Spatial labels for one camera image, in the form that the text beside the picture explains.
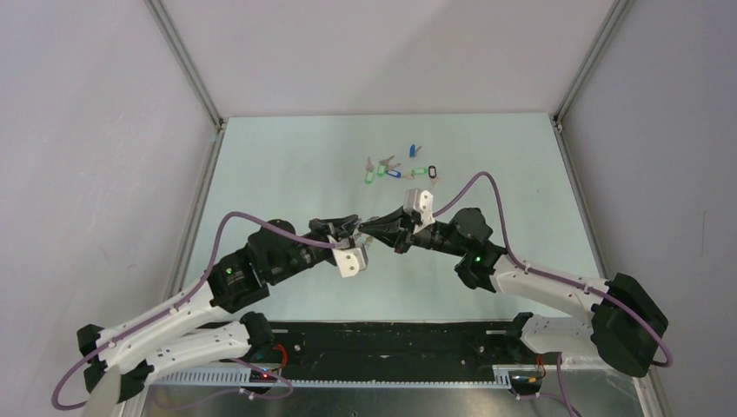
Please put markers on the green tag key left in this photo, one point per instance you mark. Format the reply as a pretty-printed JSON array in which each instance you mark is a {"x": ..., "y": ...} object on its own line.
[{"x": 369, "y": 171}]

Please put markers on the metal keyring disc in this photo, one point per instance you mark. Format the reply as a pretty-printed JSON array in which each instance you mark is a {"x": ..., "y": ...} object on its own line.
[{"x": 365, "y": 239}]

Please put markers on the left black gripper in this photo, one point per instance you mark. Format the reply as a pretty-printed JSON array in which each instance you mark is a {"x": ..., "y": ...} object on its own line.
[{"x": 341, "y": 228}]

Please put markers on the electronics board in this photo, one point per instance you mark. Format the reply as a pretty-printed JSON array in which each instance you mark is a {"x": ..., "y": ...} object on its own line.
[
  {"x": 264, "y": 376},
  {"x": 525, "y": 379}
]

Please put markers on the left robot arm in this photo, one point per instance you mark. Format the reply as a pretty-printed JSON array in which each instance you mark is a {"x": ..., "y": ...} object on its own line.
[{"x": 208, "y": 320}]

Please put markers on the green tag key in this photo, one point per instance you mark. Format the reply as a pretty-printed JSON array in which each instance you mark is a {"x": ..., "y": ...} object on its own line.
[
  {"x": 369, "y": 171},
  {"x": 384, "y": 166},
  {"x": 414, "y": 172}
]

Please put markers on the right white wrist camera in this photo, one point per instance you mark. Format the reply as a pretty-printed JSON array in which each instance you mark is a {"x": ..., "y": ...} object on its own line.
[{"x": 418, "y": 206}]

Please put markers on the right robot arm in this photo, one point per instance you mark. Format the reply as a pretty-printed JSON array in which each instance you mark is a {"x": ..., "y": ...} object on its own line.
[{"x": 626, "y": 324}]

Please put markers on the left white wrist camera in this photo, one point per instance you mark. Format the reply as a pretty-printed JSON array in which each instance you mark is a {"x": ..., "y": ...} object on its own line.
[{"x": 350, "y": 261}]

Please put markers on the green tag key centre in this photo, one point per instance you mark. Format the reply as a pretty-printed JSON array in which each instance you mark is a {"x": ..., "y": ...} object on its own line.
[{"x": 384, "y": 166}]

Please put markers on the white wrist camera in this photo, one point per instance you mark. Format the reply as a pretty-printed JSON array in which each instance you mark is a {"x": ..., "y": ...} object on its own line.
[
  {"x": 350, "y": 261},
  {"x": 418, "y": 206}
]

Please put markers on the left electronics board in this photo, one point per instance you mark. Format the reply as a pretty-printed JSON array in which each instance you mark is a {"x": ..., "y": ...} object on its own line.
[{"x": 264, "y": 376}]

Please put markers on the green tag key right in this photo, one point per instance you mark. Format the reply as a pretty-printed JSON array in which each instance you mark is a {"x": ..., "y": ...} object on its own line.
[{"x": 414, "y": 172}]

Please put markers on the right electronics board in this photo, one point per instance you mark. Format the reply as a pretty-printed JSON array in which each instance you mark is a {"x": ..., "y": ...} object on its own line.
[{"x": 525, "y": 379}]

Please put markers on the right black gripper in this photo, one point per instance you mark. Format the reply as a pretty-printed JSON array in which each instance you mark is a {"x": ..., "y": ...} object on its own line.
[{"x": 395, "y": 230}]

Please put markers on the blue tag key far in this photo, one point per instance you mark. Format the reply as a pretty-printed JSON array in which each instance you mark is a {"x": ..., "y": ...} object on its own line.
[{"x": 414, "y": 150}]

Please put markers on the black tag key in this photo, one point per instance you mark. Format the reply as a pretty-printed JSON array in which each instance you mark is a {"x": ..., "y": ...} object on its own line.
[{"x": 433, "y": 176}]

